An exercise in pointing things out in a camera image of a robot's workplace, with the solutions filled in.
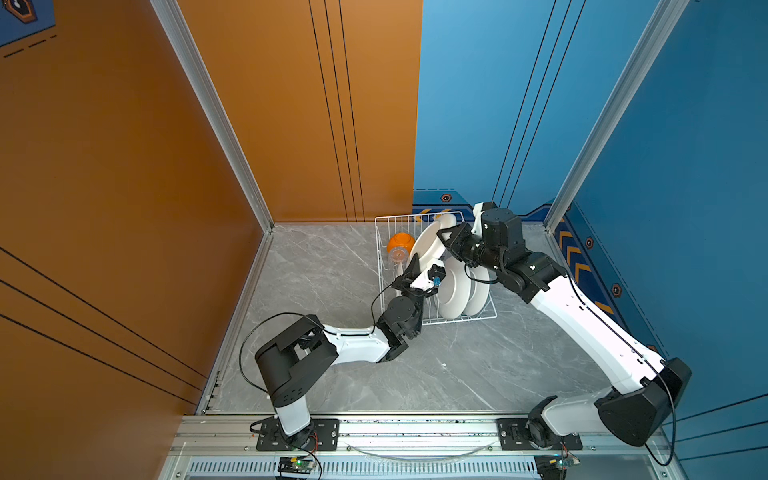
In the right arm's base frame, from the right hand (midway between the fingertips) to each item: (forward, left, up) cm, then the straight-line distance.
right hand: (433, 232), depth 71 cm
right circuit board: (-42, -30, -35) cm, 62 cm away
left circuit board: (-42, +33, -35) cm, 64 cm away
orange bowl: (+24, +7, -28) cm, 38 cm away
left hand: (0, +4, -8) cm, 9 cm away
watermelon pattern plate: (-3, +1, -3) cm, 4 cm away
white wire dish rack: (-5, -6, -25) cm, 26 cm away
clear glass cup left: (+12, +9, -23) cm, 28 cm away
